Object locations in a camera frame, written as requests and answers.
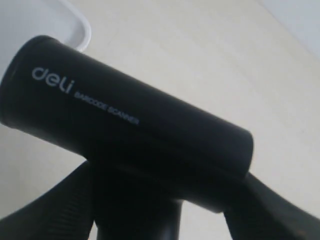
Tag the black handheld barcode scanner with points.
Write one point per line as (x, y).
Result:
(148, 150)

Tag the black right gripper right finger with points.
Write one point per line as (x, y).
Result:
(259, 213)

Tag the white plastic tray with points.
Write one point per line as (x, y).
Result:
(21, 20)

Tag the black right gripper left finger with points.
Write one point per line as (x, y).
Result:
(65, 212)

